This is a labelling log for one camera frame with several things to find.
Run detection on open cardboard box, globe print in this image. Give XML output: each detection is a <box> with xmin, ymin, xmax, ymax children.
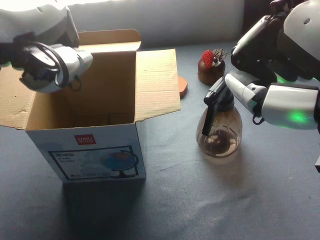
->
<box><xmin>0</xmin><ymin>28</ymin><xmax>182</xmax><ymax>181</ymax></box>

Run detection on brown transparent spray bottle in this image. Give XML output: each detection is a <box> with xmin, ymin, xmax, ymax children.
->
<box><xmin>195</xmin><ymin>75</ymin><xmax>243</xmax><ymax>159</ymax></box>

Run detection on grey table cloth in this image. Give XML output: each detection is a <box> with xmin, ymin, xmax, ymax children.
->
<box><xmin>0</xmin><ymin>0</ymin><xmax>320</xmax><ymax>240</ymax></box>

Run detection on orange hexagon block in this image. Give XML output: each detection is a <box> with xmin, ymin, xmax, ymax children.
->
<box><xmin>177</xmin><ymin>75</ymin><xmax>189</xmax><ymax>99</ymax></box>

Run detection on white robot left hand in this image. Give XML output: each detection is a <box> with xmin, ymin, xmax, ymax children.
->
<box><xmin>0</xmin><ymin>0</ymin><xmax>94</xmax><ymax>94</ymax></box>

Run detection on chocolate cake toy with strawberry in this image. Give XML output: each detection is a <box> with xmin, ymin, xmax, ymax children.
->
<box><xmin>197</xmin><ymin>48</ymin><xmax>230</xmax><ymax>86</ymax></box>

